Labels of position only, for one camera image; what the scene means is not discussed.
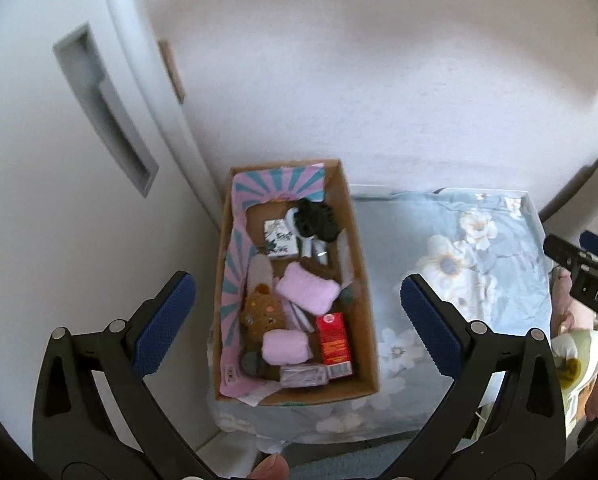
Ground dark brown fluffy item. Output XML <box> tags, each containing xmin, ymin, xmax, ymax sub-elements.
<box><xmin>301</xmin><ymin>256</ymin><xmax>338</xmax><ymax>282</ymax></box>

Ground black scrunchie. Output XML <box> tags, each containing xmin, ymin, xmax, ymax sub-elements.
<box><xmin>296</xmin><ymin>198</ymin><xmax>340</xmax><ymax>242</ymax></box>

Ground pink plush toy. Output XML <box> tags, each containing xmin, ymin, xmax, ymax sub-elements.
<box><xmin>551</xmin><ymin>267</ymin><xmax>598</xmax><ymax>336</ymax></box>

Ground black jar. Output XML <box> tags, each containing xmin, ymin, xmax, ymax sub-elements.
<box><xmin>239</xmin><ymin>351</ymin><xmax>267</xmax><ymax>378</ymax></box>

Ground pink fluffy wristband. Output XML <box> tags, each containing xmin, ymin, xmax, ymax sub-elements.
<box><xmin>277</xmin><ymin>262</ymin><xmax>340</xmax><ymax>317</ymax></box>
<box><xmin>262</xmin><ymin>329</ymin><xmax>310</xmax><ymax>366</ymax></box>

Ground yellow green floral blanket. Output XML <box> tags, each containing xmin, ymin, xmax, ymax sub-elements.
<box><xmin>549</xmin><ymin>320</ymin><xmax>598</xmax><ymax>436</ymax></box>

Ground white floral print box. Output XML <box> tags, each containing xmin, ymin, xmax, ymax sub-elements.
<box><xmin>264</xmin><ymin>219</ymin><xmax>300</xmax><ymax>260</ymax></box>

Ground lilac long box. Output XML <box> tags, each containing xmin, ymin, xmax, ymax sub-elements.
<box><xmin>284</xmin><ymin>302</ymin><xmax>320</xmax><ymax>333</ymax></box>

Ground white door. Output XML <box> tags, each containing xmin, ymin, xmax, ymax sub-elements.
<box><xmin>0</xmin><ymin>0</ymin><xmax>224</xmax><ymax>461</ymax></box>

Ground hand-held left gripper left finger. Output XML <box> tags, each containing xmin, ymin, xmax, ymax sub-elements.
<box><xmin>31</xmin><ymin>271</ymin><xmax>200</xmax><ymax>480</ymax></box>

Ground brown plush pouch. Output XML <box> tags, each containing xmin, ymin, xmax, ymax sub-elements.
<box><xmin>240</xmin><ymin>282</ymin><xmax>286</xmax><ymax>351</ymax></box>

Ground grey cushion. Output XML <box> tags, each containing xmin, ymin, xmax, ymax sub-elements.
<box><xmin>539</xmin><ymin>162</ymin><xmax>598</xmax><ymax>241</ymax></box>

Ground pink lined cardboard box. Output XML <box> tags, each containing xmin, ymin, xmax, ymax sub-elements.
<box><xmin>211</xmin><ymin>159</ymin><xmax>381</xmax><ymax>406</ymax></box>

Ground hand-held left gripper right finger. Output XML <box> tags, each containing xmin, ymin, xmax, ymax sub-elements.
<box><xmin>400</xmin><ymin>273</ymin><xmax>566</xmax><ymax>480</ymax></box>

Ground clear cotton swab pack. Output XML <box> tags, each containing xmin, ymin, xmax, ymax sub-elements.
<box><xmin>279</xmin><ymin>364</ymin><xmax>330</xmax><ymax>388</ymax></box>

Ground grey mat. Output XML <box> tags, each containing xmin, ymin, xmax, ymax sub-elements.
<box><xmin>279</xmin><ymin>440</ymin><xmax>414</xmax><ymax>480</ymax></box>

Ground person's left hand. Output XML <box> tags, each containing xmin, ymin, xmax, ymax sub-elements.
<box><xmin>249</xmin><ymin>452</ymin><xmax>290</xmax><ymax>480</ymax></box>

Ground floral blue cloth tray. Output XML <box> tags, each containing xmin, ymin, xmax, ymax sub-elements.
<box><xmin>206</xmin><ymin>187</ymin><xmax>552</xmax><ymax>443</ymax></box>

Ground red box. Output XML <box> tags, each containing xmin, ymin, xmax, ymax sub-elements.
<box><xmin>316</xmin><ymin>312</ymin><xmax>354</xmax><ymax>380</ymax></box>

